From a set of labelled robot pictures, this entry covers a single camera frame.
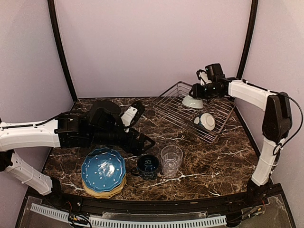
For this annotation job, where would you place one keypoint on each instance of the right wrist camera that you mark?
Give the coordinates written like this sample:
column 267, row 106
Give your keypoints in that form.
column 211, row 74

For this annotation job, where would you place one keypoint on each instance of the white blue bowl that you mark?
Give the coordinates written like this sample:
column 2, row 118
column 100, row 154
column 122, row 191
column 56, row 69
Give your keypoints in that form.
column 207, row 121

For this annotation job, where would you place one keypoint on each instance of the white slotted cable duct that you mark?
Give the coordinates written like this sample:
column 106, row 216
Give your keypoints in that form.
column 116, row 220

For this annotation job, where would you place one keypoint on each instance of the small white cup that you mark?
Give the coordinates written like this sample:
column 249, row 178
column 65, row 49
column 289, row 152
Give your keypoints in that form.
column 197, row 120

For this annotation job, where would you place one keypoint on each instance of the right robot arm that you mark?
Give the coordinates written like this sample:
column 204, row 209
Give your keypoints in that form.
column 276, row 125

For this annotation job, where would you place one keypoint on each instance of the blue dotted plate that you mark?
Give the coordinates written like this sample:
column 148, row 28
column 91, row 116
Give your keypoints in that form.
column 103, row 170

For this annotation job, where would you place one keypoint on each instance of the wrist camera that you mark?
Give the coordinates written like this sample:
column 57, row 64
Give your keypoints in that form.
column 211, row 74
column 131, row 116

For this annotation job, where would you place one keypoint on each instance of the dark blue mug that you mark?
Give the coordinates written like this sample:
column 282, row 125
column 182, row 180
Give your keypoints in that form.
column 147, row 167

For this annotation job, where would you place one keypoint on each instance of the metal wire dish rack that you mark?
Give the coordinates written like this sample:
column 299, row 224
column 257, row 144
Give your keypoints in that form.
column 168, row 106

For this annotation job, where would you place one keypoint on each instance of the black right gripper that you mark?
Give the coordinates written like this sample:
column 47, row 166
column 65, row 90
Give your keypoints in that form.
column 196, row 92

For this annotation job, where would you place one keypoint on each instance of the black left corner post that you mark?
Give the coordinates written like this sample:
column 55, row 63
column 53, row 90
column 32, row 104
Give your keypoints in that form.
column 60, row 49

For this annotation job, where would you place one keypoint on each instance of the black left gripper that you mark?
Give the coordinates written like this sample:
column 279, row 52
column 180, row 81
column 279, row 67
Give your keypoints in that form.
column 137, row 149

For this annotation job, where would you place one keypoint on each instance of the black right corner post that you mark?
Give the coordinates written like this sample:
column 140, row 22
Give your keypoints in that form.
column 248, row 38

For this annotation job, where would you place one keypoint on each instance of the clear glass cup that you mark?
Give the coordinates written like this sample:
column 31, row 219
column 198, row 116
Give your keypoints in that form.
column 171, row 158

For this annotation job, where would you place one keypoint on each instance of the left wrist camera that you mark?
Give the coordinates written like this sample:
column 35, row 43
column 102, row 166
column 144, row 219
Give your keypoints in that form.
column 131, row 116

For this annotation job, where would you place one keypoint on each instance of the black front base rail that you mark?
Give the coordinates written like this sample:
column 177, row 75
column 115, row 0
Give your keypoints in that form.
column 270, row 212

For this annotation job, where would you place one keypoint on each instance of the black corner post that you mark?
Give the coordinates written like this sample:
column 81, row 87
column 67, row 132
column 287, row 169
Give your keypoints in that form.
column 60, row 49
column 248, row 38

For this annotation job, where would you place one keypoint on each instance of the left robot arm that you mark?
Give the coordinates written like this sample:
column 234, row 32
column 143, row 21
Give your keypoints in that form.
column 103, row 124

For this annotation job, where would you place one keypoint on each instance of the pale green ribbed bowl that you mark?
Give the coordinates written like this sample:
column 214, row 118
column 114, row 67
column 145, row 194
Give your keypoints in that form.
column 191, row 102

